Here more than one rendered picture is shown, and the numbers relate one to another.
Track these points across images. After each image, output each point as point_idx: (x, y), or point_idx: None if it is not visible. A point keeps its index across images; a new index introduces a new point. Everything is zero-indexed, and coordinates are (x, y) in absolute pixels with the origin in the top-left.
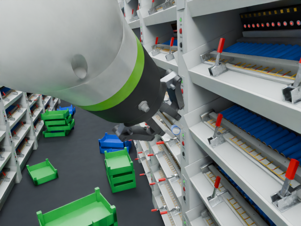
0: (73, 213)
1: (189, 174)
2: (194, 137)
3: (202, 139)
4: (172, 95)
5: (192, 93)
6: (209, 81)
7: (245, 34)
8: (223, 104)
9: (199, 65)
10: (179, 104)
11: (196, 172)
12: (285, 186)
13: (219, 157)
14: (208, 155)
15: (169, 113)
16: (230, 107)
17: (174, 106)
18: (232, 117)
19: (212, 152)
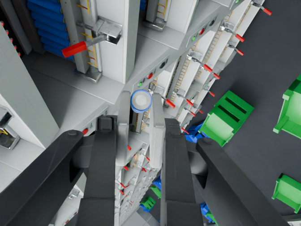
0: None
1: (180, 37)
2: (131, 67)
3: (123, 52)
4: (46, 202)
5: (75, 116)
6: (24, 108)
7: None
8: (58, 65)
9: (25, 139)
10: (63, 153)
11: (171, 31)
12: None
13: (126, 1)
14: (139, 33)
15: (110, 160)
16: (52, 51)
17: (84, 154)
18: (60, 36)
19: (129, 19)
